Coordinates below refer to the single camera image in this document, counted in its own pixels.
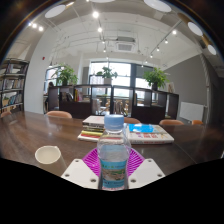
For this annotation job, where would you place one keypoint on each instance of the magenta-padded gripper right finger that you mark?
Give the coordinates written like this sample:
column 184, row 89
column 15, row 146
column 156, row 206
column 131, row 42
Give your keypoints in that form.
column 146, row 171

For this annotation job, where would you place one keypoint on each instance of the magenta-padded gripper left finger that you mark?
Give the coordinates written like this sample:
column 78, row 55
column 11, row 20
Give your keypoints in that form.
column 80, row 173

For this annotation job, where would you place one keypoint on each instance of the clear blue-capped water bottle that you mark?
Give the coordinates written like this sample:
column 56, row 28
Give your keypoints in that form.
column 113, row 150

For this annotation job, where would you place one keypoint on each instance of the cream cup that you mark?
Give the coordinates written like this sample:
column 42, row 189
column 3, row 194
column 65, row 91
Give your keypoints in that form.
column 47, row 155

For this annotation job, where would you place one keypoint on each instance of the large flat blue-covered book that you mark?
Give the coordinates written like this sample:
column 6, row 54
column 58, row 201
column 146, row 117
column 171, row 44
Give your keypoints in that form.
column 150, row 133

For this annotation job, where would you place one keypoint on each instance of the stack of books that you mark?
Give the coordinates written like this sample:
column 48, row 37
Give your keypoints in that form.
column 93, row 128

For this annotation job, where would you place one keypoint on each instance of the low dark shelf unit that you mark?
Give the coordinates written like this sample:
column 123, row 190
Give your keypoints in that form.
column 146, row 111

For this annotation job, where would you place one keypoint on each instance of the group of orange chairs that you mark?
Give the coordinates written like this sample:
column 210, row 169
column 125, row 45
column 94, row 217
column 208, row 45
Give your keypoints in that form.
column 59, row 114

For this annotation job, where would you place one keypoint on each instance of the person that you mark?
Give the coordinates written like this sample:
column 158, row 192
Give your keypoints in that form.
column 50, row 87

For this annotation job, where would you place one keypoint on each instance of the large potted plant, dark pot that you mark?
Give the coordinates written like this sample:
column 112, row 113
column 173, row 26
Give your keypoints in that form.
column 155, row 78

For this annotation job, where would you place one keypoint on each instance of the bushy potted plant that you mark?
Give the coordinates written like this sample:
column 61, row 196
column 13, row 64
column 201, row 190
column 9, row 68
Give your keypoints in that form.
column 66, row 75

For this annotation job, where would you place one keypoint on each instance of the small potted plant, white pot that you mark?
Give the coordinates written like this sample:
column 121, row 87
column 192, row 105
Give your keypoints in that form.
column 106, row 73

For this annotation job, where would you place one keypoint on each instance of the ceiling air conditioner unit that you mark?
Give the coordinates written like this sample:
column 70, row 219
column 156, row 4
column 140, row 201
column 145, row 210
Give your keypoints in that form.
column 125, row 45

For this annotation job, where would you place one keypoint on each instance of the ceiling track spotlights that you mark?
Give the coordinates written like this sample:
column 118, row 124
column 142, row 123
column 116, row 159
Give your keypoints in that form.
column 95, row 14

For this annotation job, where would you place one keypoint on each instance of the round white ceiling lamps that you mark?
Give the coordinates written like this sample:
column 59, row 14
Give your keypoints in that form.
column 55, row 11

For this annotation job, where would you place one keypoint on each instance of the white wall radiator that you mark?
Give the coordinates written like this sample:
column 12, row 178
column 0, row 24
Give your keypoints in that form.
column 191, row 111

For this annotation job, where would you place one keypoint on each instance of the tall wall bookshelf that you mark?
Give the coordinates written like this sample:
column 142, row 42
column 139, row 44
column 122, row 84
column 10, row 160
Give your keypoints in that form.
column 11, row 86

